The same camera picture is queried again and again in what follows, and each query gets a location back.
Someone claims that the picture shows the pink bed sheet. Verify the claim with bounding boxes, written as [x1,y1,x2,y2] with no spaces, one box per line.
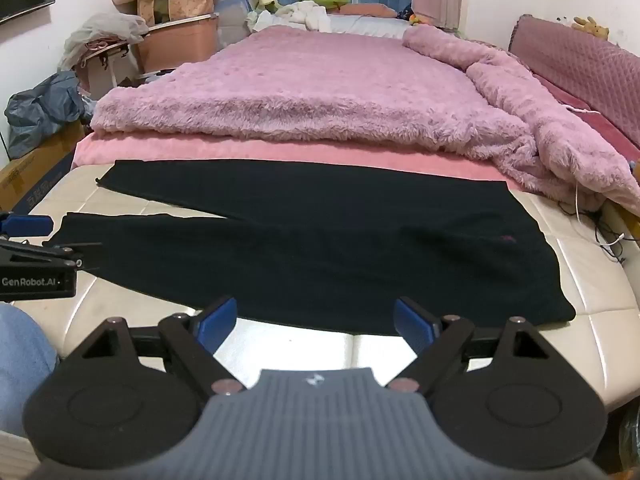
[71,130,523,193]

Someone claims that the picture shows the person's blue jeans leg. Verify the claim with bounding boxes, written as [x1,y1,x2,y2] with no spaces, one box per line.
[0,305,61,438]

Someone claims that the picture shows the pink fluffy blanket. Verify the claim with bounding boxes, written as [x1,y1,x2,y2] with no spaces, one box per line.
[91,24,640,217]

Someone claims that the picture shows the maroon quilted cushion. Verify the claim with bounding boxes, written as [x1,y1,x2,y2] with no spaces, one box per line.
[532,74,640,151]

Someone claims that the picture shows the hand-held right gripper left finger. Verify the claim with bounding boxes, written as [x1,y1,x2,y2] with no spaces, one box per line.
[65,296,247,397]

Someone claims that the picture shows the brown plush bear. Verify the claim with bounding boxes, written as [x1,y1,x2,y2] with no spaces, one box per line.
[572,16,611,41]

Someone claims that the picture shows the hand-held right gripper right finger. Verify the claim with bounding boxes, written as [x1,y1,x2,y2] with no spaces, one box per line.
[387,297,566,397]

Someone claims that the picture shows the white pillow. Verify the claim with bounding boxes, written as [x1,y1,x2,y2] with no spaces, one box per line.
[327,14,416,38]

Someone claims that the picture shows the black pants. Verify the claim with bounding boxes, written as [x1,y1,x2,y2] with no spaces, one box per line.
[42,159,577,335]

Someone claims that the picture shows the white crumpled cloth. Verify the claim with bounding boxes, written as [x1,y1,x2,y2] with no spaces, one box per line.
[245,1,332,33]

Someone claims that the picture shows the orange pillow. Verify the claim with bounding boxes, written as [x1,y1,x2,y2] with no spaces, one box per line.
[340,3,398,18]

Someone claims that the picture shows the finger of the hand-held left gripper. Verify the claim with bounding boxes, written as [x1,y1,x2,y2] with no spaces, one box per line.
[0,240,104,271]
[0,213,54,239]

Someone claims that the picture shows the pink quilted pillow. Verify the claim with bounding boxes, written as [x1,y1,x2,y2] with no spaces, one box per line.
[509,14,640,126]

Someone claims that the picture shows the grey plastic bag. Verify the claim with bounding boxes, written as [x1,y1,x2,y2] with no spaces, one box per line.
[4,70,96,158]

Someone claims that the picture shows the grey cloth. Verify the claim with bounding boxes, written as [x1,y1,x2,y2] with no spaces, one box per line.
[59,12,151,71]

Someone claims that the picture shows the cream leather bed base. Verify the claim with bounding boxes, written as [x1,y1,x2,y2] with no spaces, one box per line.
[0,162,640,411]

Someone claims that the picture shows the white stool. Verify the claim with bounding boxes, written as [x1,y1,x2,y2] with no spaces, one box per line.
[75,40,151,98]

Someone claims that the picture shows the cardboard box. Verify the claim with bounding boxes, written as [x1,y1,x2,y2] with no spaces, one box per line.
[0,120,88,213]

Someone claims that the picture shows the white charging cable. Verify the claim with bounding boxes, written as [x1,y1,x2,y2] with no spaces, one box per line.
[574,182,632,250]

